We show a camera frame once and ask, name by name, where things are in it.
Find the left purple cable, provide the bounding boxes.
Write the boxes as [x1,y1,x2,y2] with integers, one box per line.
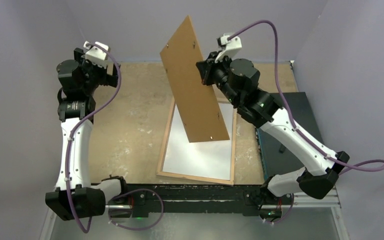
[64,42,165,234]

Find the wooden picture frame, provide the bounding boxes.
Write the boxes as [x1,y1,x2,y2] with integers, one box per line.
[155,96,239,186]

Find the printed photo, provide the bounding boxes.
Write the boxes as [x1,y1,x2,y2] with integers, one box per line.
[161,100,234,181]

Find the aluminium frame rails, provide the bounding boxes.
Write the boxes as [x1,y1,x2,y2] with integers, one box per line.
[38,59,350,240]

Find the purple cable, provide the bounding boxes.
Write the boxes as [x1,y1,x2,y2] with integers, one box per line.
[64,42,165,234]
[226,19,384,226]

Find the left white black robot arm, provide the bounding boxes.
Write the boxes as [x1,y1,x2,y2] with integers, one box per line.
[45,42,129,221]

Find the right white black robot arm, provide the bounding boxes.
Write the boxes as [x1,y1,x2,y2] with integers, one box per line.
[195,51,350,204]

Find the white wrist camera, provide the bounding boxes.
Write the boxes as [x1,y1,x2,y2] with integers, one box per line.
[214,33,242,63]
[83,41,108,69]

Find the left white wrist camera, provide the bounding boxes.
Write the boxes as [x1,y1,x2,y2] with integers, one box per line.
[83,41,108,69]

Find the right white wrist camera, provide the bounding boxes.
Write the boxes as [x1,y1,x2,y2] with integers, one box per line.
[214,33,242,63]

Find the small hammer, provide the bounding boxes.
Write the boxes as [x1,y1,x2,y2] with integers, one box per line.
[278,144,287,154]

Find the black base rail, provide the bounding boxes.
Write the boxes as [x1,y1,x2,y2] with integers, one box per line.
[96,184,294,218]

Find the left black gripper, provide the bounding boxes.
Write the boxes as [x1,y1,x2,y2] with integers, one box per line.
[75,48,119,95]

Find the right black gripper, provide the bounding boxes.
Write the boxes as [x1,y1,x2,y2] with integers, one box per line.
[197,50,242,106]

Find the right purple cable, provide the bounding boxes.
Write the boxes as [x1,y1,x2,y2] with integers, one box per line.
[226,19,384,226]

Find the dark blue book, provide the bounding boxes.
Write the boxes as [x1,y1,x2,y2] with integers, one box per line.
[255,92,324,180]

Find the brown backing board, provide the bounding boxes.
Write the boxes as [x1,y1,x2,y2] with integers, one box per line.
[159,15,230,143]

